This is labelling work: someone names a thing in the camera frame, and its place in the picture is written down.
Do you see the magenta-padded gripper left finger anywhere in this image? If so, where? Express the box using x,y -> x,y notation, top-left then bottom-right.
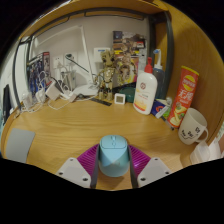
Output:
55,143 -> 101,189

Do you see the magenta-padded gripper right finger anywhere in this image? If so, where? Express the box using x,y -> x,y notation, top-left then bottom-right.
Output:
127,144 -> 173,189

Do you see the light blue computer mouse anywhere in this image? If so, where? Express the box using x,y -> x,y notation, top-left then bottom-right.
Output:
97,134 -> 131,178

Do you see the grey mouse pad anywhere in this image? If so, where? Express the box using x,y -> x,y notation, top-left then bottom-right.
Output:
5,127 -> 37,164

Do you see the clear plastic container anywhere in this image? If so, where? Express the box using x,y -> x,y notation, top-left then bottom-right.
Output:
189,140 -> 223,165

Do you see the white mug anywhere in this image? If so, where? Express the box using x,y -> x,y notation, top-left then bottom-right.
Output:
177,107 -> 209,146

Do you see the small blue box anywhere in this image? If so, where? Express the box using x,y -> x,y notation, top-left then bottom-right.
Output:
150,98 -> 173,119

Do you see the white power strip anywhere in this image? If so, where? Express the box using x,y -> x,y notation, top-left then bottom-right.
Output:
63,92 -> 78,102

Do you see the red chips can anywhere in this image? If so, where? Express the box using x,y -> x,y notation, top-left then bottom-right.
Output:
166,65 -> 200,129

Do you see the white lotion bottle red cap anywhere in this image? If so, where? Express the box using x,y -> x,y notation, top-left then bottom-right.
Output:
132,57 -> 159,116

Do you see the small white cube clock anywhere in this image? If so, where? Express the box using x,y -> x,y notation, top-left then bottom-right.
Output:
114,93 -> 126,105

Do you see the white desk lamp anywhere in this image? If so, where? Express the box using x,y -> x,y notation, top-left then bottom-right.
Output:
31,24 -> 100,97

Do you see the clear plastic jar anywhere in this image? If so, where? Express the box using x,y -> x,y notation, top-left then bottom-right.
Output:
21,91 -> 34,107

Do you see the blue spray bottle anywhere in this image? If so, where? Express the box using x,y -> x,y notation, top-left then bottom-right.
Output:
152,48 -> 167,99

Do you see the brown tree figurine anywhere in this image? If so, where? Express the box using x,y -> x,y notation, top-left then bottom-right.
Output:
94,49 -> 119,101

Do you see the blue robot model kit box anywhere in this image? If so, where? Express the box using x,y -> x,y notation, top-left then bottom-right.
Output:
26,51 -> 52,98

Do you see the wooden shelf unit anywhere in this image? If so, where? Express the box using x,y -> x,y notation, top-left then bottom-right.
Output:
19,0 -> 169,39

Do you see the white cable bundle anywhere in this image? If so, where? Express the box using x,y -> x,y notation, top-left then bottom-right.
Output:
19,69 -> 98,113

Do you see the white wall socket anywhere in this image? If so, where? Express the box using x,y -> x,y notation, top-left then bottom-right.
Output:
52,54 -> 65,70

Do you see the black plug with cable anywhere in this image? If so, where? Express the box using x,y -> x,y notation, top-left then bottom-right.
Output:
64,54 -> 90,74

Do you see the white wall switch box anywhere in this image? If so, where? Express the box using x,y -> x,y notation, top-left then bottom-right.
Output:
93,47 -> 111,63

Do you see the grey metal desk frame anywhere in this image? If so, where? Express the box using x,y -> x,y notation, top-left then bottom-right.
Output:
11,8 -> 175,108

